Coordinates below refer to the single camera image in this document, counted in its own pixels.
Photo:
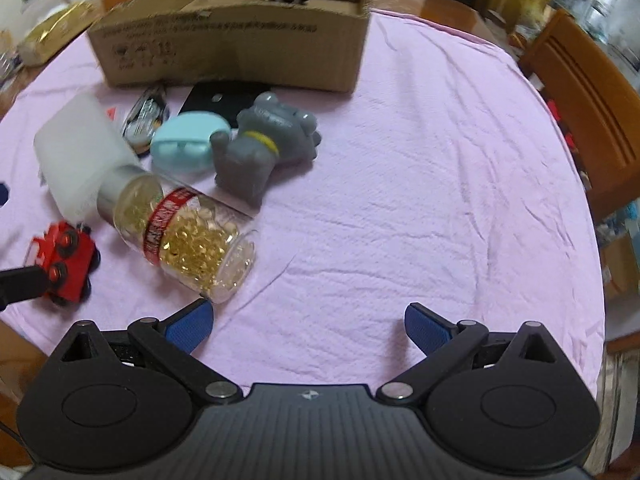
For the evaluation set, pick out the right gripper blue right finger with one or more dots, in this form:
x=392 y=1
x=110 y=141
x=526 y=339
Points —
x=448 y=348

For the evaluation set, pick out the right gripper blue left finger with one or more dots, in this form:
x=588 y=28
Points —
x=168 y=345

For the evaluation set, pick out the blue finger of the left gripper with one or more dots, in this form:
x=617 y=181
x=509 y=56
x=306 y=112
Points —
x=21 y=284

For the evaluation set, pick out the red toy train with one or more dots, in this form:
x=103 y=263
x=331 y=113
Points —
x=68 y=255

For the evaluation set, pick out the fish oil capsule bottle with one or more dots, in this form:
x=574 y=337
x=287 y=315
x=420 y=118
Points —
x=202 y=243

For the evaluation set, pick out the translucent white plastic box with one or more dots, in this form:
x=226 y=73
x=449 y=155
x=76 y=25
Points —
x=75 y=149

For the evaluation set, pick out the light blue earbud case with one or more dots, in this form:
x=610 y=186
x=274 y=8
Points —
x=181 y=145

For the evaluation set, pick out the correction tape dispenser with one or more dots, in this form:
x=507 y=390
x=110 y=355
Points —
x=146 y=116

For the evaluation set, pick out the black square device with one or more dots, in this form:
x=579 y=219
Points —
x=225 y=98

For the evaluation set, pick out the pink card case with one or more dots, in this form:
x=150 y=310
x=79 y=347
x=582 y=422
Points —
x=113 y=113

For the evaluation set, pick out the pink table cloth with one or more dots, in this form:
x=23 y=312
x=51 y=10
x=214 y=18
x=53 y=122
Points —
x=442 y=179

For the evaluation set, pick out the cardboard box on floor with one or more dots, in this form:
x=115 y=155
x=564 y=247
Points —
x=620 y=271

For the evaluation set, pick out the gold tissue box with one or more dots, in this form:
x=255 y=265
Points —
x=53 y=34

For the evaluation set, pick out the wooden chair right side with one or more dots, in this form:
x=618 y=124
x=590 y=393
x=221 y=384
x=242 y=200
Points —
x=598 y=105

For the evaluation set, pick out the brown cardboard box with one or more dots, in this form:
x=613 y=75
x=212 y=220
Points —
x=317 y=45

